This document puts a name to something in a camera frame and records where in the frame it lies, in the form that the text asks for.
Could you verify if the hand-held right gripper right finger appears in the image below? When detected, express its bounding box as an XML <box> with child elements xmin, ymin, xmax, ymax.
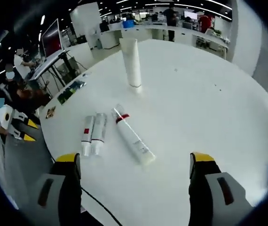
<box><xmin>189</xmin><ymin>152</ymin><xmax>252</xmax><ymax>226</ymax></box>

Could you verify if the small red label skincare tube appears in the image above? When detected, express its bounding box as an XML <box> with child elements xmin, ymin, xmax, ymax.
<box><xmin>80</xmin><ymin>115</ymin><xmax>96</xmax><ymax>157</ymax></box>
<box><xmin>90</xmin><ymin>112</ymin><xmax>108</xmax><ymax>156</ymax></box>

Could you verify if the green black foil packet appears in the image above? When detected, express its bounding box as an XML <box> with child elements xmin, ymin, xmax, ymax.
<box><xmin>57</xmin><ymin>80</ymin><xmax>87</xmax><ymax>105</ymax></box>

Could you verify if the red collar skincare bottle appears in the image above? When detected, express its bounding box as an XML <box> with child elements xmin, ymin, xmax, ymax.
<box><xmin>111</xmin><ymin>104</ymin><xmax>157</xmax><ymax>166</ymax></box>

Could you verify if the large white skincare tube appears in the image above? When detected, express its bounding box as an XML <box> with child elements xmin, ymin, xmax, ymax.
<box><xmin>119</xmin><ymin>38</ymin><xmax>143</xmax><ymax>95</ymax></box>

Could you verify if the gold foil sachet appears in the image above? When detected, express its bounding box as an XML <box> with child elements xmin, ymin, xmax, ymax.
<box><xmin>45</xmin><ymin>105</ymin><xmax>57</xmax><ymax>120</ymax></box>

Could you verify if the blue bin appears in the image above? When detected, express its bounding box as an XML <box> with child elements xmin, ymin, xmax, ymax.
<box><xmin>122</xmin><ymin>19</ymin><xmax>135</xmax><ymax>29</ymax></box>

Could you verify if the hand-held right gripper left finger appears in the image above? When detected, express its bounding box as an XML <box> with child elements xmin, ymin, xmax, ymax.
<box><xmin>29</xmin><ymin>152</ymin><xmax>82</xmax><ymax>226</ymax></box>

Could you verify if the white monitor with red screen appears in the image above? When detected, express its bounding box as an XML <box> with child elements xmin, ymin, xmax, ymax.
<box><xmin>40</xmin><ymin>18</ymin><xmax>63</xmax><ymax>59</ymax></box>

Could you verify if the long white counter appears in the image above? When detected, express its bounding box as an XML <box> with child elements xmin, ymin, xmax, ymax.
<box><xmin>100</xmin><ymin>22</ymin><xmax>230</xmax><ymax>61</ymax></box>

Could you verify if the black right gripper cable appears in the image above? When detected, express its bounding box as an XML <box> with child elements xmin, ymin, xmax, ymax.
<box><xmin>79</xmin><ymin>186</ymin><xmax>123</xmax><ymax>226</ymax></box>

